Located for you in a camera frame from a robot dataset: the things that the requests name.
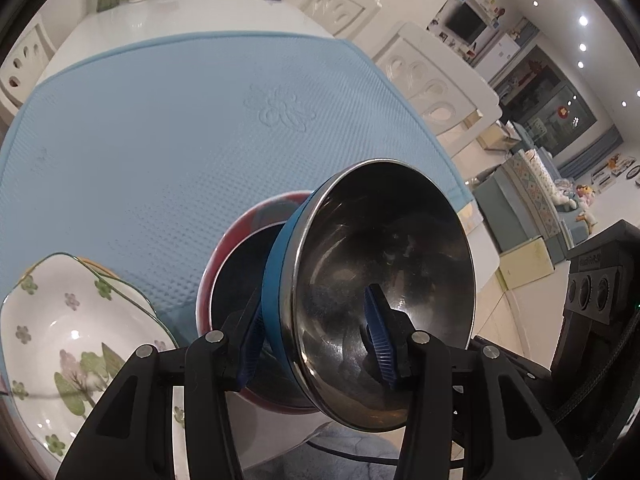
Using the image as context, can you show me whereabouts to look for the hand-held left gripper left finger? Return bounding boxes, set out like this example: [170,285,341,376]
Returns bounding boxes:
[55,302,266,480]

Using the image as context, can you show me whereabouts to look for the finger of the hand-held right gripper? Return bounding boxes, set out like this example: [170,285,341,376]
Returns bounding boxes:
[470,335,553,407]

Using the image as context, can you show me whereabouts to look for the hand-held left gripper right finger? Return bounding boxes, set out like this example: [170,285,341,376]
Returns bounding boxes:
[364,284,583,480]

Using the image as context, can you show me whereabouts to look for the blue steel bowl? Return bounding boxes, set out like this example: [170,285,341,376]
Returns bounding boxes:
[260,159,477,432]

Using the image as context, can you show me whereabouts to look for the pink cartoon print bowl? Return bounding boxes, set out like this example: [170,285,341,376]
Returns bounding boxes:
[197,190,316,413]

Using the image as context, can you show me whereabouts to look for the white plate with tree print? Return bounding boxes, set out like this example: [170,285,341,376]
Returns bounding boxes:
[0,252,181,463]

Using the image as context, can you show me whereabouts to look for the pale yellow box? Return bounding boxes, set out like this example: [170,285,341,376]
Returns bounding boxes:
[497,235,556,291]

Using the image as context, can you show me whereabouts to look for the plush toys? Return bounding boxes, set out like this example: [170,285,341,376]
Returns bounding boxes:
[552,177,601,226]

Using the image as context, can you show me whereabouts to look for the patterned sofa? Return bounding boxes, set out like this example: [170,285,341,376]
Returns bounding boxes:
[472,147,568,266]

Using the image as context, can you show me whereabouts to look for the blue curtain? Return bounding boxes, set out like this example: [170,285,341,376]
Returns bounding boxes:
[557,127,623,181]

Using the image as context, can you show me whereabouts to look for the blue-grey fluffy fabric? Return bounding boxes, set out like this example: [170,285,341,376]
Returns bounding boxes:
[270,422,406,480]

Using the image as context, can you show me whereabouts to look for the dark glass doors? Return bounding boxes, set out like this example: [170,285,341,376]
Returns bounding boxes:
[495,45,598,153]

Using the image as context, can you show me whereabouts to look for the light blue textured table mat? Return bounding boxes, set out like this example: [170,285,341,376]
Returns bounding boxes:
[0,32,473,341]

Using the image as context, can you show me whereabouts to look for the white chair with oval cutouts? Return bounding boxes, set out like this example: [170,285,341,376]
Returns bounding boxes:
[0,25,57,123]
[374,21,503,161]
[300,0,387,38]

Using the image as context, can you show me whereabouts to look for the tall white cabinet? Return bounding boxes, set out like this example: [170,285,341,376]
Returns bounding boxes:
[472,35,521,81]

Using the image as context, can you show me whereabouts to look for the row of ceiling spotlights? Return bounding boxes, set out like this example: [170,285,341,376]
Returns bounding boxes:
[532,0,631,108]

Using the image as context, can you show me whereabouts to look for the television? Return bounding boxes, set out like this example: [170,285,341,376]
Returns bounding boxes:
[442,0,488,43]

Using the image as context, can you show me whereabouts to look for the black braided cable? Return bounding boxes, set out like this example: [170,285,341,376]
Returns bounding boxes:
[550,305,640,461]

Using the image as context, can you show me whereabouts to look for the thin black cable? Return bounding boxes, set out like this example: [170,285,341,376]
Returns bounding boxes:
[305,435,401,466]

